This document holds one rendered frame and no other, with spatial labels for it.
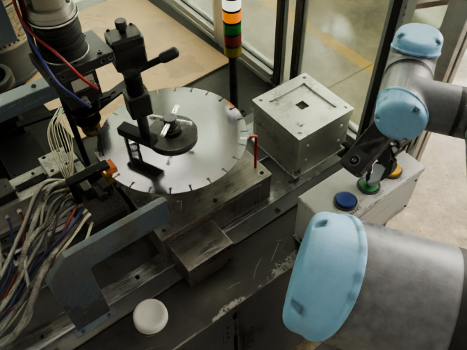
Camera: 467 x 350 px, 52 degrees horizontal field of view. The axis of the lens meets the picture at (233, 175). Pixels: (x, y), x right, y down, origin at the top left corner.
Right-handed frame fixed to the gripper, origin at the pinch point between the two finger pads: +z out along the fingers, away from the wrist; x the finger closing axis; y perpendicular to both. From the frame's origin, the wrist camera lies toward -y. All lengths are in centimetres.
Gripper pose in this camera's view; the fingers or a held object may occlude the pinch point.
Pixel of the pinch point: (367, 182)
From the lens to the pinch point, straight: 105.0
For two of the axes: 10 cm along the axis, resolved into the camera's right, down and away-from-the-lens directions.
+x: -6.0, -6.0, 5.3
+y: 8.0, -4.7, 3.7
